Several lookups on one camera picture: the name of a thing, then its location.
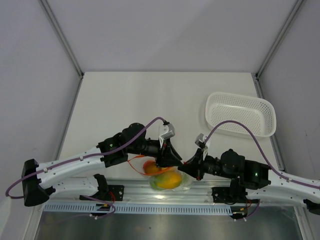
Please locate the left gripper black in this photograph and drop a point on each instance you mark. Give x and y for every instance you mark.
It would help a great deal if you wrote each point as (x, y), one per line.
(167, 156)

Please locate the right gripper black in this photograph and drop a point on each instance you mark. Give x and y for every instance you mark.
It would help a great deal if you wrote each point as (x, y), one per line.
(195, 166)

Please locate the clear zip bag orange zipper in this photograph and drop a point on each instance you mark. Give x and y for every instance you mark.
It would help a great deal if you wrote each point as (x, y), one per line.
(136, 163)

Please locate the mango yellow green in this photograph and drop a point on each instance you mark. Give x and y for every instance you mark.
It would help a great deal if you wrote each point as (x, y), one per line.
(166, 180)

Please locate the yellow orange fruit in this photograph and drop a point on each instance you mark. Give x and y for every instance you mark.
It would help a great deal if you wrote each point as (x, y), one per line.
(150, 168)

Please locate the green apple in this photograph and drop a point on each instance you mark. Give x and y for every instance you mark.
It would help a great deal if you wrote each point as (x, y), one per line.
(186, 182)

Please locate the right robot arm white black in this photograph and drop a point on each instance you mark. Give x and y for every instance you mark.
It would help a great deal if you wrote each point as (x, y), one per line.
(252, 181)

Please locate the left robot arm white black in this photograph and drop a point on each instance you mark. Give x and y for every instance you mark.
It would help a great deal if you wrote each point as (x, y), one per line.
(42, 180)

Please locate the white perforated plastic basket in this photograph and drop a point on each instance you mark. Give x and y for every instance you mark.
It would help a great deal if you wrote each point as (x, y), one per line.
(257, 114)

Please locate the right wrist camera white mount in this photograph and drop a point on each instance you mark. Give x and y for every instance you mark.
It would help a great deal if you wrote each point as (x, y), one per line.
(201, 142)

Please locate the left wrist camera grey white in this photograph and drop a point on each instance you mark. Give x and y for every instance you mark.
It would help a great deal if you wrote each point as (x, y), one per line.
(166, 131)

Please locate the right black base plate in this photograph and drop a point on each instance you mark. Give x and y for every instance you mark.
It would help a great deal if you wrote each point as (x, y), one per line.
(231, 196)

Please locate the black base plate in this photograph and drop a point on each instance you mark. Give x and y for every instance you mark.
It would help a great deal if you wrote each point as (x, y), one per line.
(231, 196)
(114, 193)

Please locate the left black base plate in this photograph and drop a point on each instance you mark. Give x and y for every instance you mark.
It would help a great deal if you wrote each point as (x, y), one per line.
(114, 193)

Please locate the aluminium mounting rail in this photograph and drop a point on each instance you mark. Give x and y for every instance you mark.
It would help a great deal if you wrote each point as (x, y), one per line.
(139, 190)

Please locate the slotted white cable duct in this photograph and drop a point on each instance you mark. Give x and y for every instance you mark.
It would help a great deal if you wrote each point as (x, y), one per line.
(134, 208)

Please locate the right aluminium frame post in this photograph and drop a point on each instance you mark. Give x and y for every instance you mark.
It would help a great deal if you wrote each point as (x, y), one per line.
(281, 35)

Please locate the aluminium frame post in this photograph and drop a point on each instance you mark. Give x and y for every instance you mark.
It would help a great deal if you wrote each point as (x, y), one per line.
(281, 35)
(53, 21)

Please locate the left aluminium frame post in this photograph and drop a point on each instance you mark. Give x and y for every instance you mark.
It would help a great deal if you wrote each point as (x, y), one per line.
(53, 21)

